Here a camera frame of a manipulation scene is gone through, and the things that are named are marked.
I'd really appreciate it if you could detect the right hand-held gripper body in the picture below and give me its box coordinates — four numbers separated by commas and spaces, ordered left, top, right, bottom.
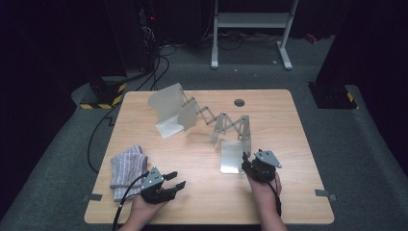
242, 149, 284, 184

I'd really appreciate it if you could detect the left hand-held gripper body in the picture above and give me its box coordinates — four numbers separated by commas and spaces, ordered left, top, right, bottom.
140, 166, 177, 205

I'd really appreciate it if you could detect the purple striped towel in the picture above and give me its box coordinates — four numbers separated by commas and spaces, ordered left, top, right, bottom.
110, 145, 149, 203

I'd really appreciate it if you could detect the white expandable metal bookend rack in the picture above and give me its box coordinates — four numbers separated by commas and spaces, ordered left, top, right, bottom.
147, 82, 253, 175

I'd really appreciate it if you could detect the person's left hand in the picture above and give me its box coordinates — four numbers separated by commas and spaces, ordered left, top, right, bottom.
129, 192, 168, 223

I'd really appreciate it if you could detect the person's right hand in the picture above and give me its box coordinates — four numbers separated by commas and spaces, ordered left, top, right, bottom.
246, 172, 283, 210

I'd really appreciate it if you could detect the grey tape strip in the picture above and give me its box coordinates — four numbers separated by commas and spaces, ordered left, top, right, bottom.
83, 192, 104, 203
314, 189, 338, 202

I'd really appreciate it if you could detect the black hazard-striped stand base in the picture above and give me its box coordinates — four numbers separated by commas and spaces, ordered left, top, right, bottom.
79, 75, 129, 111
307, 81, 359, 111

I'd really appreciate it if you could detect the dark equipment rack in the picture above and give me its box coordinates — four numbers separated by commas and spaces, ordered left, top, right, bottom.
136, 0, 162, 73

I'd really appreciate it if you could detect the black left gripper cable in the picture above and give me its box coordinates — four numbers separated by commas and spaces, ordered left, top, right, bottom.
111, 170, 151, 231

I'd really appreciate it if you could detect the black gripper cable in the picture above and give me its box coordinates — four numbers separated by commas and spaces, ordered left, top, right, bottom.
111, 170, 151, 231
268, 180, 284, 218

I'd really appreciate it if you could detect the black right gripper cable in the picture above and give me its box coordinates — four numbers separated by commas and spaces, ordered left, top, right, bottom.
268, 180, 284, 218

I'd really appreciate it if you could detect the long black floor cable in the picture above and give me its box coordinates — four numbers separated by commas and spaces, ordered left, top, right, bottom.
87, 44, 178, 175

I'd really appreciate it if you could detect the black cable bundle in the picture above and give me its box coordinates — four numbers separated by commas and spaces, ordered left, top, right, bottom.
200, 30, 284, 52

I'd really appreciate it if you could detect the white metal stand frame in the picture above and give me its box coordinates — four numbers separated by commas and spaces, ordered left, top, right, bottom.
210, 0, 299, 71

